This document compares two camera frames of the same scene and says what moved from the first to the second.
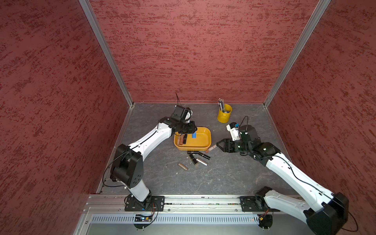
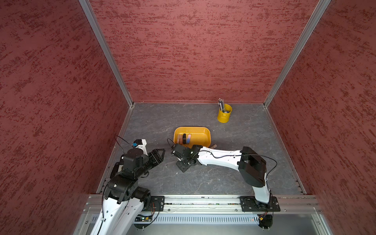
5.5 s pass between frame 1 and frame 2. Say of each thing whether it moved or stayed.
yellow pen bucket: stayed
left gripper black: moved
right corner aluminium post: stayed
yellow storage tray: stayed
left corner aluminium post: stayed
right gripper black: moved
